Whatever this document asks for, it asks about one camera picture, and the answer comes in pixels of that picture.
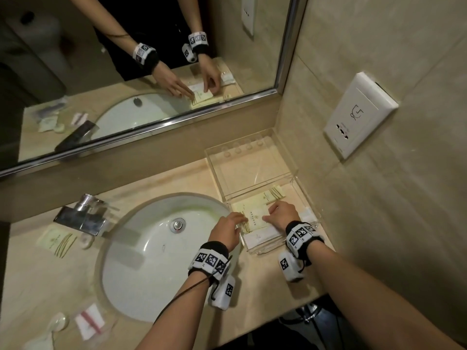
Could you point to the person's left hand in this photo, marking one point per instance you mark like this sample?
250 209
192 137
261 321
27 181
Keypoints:
223 232

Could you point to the person's right hand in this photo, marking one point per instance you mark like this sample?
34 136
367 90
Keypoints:
286 214

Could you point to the person's right fingers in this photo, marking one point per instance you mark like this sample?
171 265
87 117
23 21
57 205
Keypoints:
272 212

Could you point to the person's left fingers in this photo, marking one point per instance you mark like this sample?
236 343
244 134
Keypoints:
238 218

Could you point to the cream gold-striped packet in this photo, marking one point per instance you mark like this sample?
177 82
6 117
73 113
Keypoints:
57 242
253 215
272 193

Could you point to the person's right forearm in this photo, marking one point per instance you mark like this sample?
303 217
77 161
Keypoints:
365 298

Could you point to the person's left forearm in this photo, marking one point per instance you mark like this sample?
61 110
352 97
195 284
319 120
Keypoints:
175 313

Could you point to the white flat packet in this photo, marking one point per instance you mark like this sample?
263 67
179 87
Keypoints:
262 240

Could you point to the small white packet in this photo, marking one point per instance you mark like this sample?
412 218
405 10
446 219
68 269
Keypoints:
308 216

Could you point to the black marker wristband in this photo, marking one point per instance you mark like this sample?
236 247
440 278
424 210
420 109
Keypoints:
302 236
211 256

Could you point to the clear acrylic lidded box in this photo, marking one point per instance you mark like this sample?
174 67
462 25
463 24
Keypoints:
251 167

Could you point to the chrome sink drain stopper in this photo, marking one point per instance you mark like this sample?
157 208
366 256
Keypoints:
178 225

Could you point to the white oval sink basin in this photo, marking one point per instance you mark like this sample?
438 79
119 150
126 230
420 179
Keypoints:
146 258

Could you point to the chrome pipe fitting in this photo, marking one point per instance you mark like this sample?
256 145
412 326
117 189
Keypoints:
310 311

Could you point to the small white round cap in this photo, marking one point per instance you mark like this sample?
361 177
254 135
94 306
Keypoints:
86 241

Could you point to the chrome faucet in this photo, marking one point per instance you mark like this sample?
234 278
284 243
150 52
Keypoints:
82 216

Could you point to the white packet with pink stripe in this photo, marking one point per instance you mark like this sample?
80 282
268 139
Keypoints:
88 321

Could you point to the white crumpled packet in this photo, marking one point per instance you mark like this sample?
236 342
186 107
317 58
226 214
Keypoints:
39 342

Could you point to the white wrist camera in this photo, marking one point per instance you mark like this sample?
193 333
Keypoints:
290 266
223 293

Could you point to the white wall socket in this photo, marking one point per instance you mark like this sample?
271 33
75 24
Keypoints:
359 114

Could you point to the metal-framed wall mirror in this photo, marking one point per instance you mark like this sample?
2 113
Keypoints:
109 87

